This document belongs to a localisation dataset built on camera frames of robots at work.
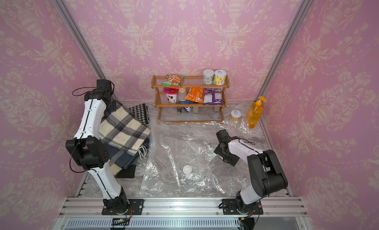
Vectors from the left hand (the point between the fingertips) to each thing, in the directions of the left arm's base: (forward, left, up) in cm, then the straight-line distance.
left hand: (105, 107), depth 85 cm
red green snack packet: (+14, -39, +9) cm, 42 cm away
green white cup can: (+18, -60, +10) cm, 63 cm away
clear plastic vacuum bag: (-21, -45, -24) cm, 55 cm away
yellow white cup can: (+17, -67, +11) cm, 70 cm away
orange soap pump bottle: (+7, -92, -10) cm, 93 cm away
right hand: (-17, -71, -24) cm, 77 cm away
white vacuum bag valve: (-27, -48, -23) cm, 60 cm away
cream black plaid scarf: (-7, -8, -11) cm, 15 cm away
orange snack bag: (+18, -53, -5) cm, 56 cm away
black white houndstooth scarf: (+15, -12, -20) cm, 28 cm away
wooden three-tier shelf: (+15, -27, +4) cm, 31 cm away
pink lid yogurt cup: (+13, -37, -1) cm, 39 cm away
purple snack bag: (+17, -64, -5) cm, 67 cm away
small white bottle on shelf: (+16, -44, -2) cm, 47 cm away
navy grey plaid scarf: (-24, -13, -17) cm, 32 cm away
